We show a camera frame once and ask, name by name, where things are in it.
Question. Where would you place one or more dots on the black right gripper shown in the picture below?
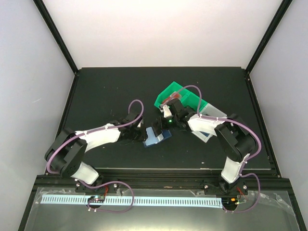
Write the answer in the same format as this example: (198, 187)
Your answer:
(160, 127)

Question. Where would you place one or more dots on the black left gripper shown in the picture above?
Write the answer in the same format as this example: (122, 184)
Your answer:
(142, 137)

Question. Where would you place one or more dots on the blue leather card holder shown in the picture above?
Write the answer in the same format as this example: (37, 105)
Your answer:
(153, 140)

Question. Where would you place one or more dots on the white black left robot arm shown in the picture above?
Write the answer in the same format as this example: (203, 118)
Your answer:
(65, 156)

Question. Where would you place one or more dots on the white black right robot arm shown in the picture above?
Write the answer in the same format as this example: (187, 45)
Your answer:
(238, 141)

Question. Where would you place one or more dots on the red white card stack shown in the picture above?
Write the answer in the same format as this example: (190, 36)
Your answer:
(174, 95)

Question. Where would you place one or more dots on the blue card stack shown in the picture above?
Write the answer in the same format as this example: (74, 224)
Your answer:
(205, 135)

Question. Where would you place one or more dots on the green plastic bin left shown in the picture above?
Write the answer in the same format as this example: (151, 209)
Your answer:
(172, 92)

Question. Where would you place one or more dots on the green plastic bin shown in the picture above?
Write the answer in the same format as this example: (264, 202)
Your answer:
(190, 99)
(172, 92)

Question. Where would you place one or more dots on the green plastic bin middle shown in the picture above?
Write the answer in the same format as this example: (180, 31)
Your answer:
(190, 99)

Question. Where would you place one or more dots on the clear plastic bin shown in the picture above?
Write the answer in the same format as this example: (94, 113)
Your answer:
(211, 113)

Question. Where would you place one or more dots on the small circuit board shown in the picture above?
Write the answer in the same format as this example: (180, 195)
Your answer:
(96, 199)

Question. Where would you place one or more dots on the black aluminium frame rail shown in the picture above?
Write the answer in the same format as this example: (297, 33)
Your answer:
(170, 179)

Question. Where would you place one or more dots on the white slotted cable duct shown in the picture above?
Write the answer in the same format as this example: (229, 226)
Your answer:
(210, 202)

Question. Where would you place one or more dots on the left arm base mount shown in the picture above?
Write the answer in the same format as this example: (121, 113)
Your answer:
(110, 188)

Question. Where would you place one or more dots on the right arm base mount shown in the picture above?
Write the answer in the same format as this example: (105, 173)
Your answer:
(218, 186)

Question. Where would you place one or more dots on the left frame post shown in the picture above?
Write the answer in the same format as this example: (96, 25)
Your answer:
(40, 5)

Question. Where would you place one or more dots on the frame post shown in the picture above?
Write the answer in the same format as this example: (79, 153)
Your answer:
(40, 5)
(282, 9)

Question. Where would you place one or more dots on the right frame post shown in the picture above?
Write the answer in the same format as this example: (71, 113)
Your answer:
(282, 9)

